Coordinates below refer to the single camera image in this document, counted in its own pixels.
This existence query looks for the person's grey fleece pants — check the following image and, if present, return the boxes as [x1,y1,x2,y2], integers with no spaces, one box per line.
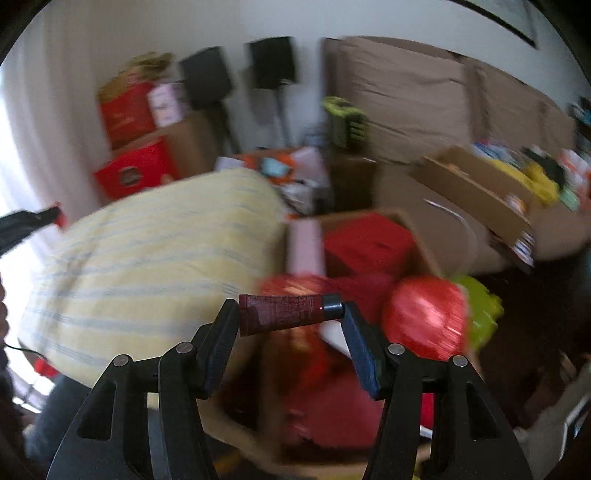
[25,374,93,467]

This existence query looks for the black speaker stand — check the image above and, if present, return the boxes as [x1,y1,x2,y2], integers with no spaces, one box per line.
[272,88,291,146]
[217,104,236,155]

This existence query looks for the brown sofa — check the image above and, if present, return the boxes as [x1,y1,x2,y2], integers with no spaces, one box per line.
[322,36,591,278]

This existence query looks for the orange white plastic bag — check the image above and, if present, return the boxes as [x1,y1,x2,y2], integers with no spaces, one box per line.
[558,150,591,185]

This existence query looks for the white floor appliance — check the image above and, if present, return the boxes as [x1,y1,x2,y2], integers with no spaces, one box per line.
[512,360,591,457]

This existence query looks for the large closed cardboard box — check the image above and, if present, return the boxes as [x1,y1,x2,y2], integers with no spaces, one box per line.
[111,113,220,181]

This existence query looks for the yellow plastic bag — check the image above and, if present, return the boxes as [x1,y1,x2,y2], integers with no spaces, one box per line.
[522,161,561,206]

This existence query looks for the red paper carton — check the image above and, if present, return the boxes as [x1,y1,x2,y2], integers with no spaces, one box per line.
[323,216,416,280]

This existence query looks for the dark red tube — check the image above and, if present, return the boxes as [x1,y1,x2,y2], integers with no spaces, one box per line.
[238,293,346,337]

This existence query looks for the black speaker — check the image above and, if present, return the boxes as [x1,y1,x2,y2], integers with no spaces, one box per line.
[249,37,296,90]
[180,46,233,110]

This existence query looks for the black framed ink painting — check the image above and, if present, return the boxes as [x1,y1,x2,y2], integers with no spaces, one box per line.
[455,0,541,49]

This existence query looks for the large beige sofa cushion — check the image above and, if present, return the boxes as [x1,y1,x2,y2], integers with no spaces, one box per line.
[337,37,469,164]

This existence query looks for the green black portable radio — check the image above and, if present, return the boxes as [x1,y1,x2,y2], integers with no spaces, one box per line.
[322,96,370,149]

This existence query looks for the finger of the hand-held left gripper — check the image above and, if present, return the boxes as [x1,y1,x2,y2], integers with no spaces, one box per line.
[0,205,63,252]

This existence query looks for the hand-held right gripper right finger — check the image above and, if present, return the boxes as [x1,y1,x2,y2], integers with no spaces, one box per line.
[342,301,532,480]

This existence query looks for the red tea gift bag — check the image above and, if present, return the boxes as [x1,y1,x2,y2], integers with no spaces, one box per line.
[99,82,155,149]

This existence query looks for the brown cardboard box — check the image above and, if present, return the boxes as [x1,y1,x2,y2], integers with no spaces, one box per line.
[198,210,485,467]

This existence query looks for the red cartoon gift bag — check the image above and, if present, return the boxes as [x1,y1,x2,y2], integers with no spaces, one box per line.
[261,272,393,448]

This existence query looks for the red plastic twine ball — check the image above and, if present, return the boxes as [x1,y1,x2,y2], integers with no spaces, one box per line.
[382,276,469,361]

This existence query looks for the pink box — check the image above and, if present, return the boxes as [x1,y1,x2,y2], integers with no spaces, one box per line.
[285,217,326,278]

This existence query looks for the white sheer curtain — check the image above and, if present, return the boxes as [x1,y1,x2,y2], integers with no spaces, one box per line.
[0,9,107,259]

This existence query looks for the long shallow cardboard tray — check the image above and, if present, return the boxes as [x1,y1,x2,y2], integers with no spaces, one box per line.
[413,145,546,252]

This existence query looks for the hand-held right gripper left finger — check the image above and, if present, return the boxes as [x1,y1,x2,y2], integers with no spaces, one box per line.
[46,299,240,480]

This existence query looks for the gold gift bag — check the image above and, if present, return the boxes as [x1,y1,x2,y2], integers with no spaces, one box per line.
[99,52,174,97]

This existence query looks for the green plastic toy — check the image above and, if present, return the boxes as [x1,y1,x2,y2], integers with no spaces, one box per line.
[450,274,503,354]

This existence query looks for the red cookie gift box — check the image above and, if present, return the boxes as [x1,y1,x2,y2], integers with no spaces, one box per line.
[93,138,178,201]

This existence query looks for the pink white tissue pack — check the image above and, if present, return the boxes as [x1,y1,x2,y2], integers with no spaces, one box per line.
[148,82,188,129]

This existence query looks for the yellow checked tablecloth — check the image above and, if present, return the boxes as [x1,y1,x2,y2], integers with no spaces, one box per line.
[17,168,291,388]

